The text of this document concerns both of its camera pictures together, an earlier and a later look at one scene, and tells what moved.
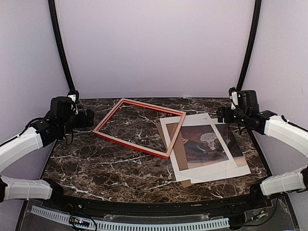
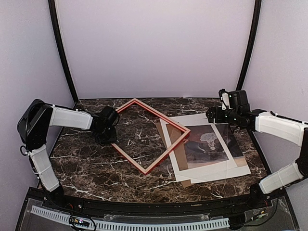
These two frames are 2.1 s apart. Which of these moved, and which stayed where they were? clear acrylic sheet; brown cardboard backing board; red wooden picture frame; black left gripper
Moved: red wooden picture frame; black left gripper
Stayed: clear acrylic sheet; brown cardboard backing board
